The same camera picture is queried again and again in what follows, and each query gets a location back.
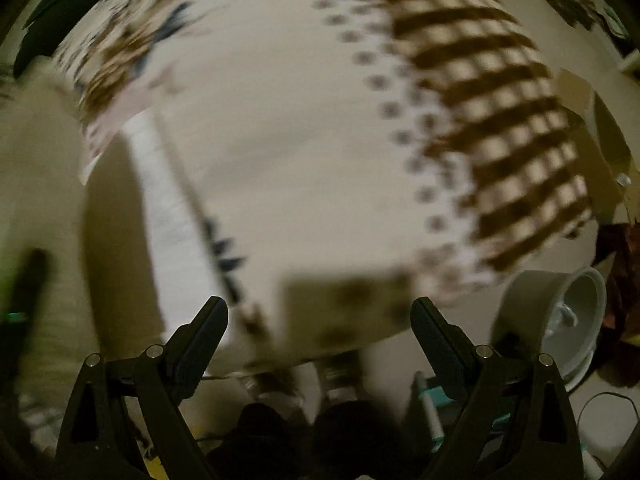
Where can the open cardboard box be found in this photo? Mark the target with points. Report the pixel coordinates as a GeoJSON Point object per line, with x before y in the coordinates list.
{"type": "Point", "coordinates": [604, 158]}

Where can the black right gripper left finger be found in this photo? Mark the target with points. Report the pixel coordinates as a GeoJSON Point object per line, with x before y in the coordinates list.
{"type": "Point", "coordinates": [97, 440]}

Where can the teal and white rack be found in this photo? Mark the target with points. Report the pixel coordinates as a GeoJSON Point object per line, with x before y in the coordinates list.
{"type": "Point", "coordinates": [431, 398]}

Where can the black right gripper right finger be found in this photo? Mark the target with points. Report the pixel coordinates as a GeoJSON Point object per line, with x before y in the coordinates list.
{"type": "Point", "coordinates": [515, 419]}

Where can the floral brown checkered blanket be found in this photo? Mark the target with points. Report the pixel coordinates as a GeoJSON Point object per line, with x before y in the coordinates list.
{"type": "Point", "coordinates": [353, 154]}

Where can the dark red cloth pile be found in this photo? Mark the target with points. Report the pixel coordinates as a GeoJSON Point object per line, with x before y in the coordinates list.
{"type": "Point", "coordinates": [617, 252]}

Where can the grey plastic bucket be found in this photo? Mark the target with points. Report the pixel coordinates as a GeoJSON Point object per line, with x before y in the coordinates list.
{"type": "Point", "coordinates": [555, 313]}

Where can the white pants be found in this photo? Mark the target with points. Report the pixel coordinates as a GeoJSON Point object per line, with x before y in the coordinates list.
{"type": "Point", "coordinates": [99, 294]}

